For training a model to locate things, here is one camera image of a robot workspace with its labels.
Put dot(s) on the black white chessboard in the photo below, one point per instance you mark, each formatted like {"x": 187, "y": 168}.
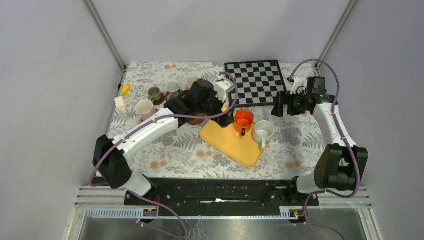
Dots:
{"x": 258, "y": 82}

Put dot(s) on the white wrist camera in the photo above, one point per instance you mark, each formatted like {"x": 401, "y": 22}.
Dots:
{"x": 296, "y": 82}
{"x": 223, "y": 88}

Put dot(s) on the blue grey mug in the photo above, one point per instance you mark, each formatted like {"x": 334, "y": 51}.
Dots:
{"x": 173, "y": 90}

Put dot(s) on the yellow block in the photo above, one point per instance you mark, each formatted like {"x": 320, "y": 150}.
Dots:
{"x": 125, "y": 90}

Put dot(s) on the white mug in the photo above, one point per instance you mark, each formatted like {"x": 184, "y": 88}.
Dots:
{"x": 263, "y": 133}

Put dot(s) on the small dark brown coaster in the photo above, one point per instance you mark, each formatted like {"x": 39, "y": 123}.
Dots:
{"x": 159, "y": 101}

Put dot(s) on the yellow plastic tray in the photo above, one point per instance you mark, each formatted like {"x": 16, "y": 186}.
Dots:
{"x": 242, "y": 149}

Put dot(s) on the floral tablecloth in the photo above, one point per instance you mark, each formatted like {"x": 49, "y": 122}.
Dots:
{"x": 296, "y": 146}

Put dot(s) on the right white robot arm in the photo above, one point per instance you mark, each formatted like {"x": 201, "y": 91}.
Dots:
{"x": 343, "y": 162}

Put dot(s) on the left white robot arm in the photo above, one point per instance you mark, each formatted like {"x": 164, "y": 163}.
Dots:
{"x": 204, "y": 100}

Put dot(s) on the pink mug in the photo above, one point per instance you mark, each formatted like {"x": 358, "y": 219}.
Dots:
{"x": 144, "y": 110}

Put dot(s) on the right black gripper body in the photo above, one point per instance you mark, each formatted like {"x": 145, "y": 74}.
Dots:
{"x": 296, "y": 104}

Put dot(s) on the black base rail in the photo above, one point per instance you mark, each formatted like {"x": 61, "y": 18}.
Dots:
{"x": 223, "y": 197}

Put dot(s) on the small grey cup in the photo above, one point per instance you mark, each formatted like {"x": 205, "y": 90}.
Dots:
{"x": 154, "y": 94}

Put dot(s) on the cream white block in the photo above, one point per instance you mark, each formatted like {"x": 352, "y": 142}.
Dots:
{"x": 120, "y": 103}

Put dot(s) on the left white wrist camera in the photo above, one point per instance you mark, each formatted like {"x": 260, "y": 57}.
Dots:
{"x": 223, "y": 88}

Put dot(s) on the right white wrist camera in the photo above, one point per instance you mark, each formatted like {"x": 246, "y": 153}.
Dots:
{"x": 296, "y": 82}

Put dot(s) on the green mug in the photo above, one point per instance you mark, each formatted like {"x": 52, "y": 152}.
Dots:
{"x": 190, "y": 81}

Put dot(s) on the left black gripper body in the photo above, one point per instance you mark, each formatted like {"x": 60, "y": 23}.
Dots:
{"x": 213, "y": 107}

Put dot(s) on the orange enamel mug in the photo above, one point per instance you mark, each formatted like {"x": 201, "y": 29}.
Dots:
{"x": 243, "y": 120}

